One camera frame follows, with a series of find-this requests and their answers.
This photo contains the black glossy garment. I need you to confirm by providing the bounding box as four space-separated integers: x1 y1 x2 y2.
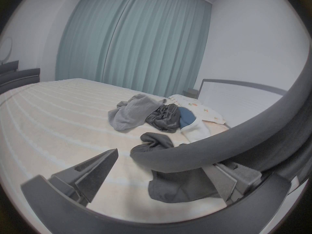
145 103 181 133

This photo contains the grey bedside table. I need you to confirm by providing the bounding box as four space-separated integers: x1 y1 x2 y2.
183 88 199 98

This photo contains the bed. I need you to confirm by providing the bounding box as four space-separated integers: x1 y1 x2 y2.
0 78 289 225

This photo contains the white garment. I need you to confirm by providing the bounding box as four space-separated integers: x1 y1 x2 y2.
181 118 210 143

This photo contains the black T-shirt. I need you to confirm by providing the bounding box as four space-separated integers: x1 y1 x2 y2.
130 132 220 203

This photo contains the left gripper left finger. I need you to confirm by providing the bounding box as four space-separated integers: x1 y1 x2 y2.
50 148 119 203

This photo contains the blue-green curtain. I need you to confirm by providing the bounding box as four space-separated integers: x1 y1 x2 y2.
56 0 212 97

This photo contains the grey garment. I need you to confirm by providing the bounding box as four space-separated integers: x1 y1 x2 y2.
108 94 166 131

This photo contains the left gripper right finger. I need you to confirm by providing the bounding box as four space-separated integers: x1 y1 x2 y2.
204 162 263 202

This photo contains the black chest of drawers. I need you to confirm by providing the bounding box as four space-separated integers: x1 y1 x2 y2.
0 60 40 94

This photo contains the white printed pillow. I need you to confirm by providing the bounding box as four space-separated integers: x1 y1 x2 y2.
168 94 226 125

